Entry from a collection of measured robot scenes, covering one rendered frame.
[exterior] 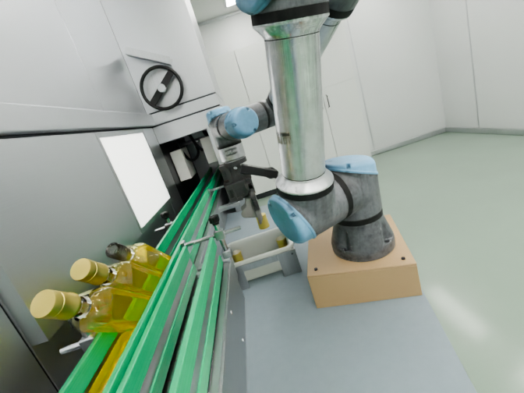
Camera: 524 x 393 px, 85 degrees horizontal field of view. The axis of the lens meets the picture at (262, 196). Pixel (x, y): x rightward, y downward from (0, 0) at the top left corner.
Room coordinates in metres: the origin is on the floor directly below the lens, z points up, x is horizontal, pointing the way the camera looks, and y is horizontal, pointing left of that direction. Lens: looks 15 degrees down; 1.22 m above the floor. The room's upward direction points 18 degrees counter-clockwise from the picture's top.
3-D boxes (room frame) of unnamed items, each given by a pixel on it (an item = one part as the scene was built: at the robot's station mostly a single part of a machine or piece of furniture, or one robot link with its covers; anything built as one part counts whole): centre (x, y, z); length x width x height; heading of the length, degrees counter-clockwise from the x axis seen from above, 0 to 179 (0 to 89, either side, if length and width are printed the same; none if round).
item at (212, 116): (0.86, 0.04, 1.22); 0.09 x 0.08 x 0.11; 24
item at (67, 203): (0.88, 0.42, 1.15); 0.90 x 0.03 x 0.34; 179
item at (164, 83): (1.56, 0.30, 1.49); 0.21 x 0.05 x 0.21; 89
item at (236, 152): (0.86, 0.04, 1.14); 0.08 x 0.08 x 0.05
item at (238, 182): (0.86, 0.05, 1.06); 0.09 x 0.08 x 0.12; 90
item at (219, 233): (0.74, 0.17, 0.95); 0.17 x 0.03 x 0.12; 89
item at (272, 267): (0.85, 0.09, 0.79); 0.27 x 0.17 x 0.08; 89
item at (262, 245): (0.85, 0.07, 0.80); 0.22 x 0.17 x 0.09; 89
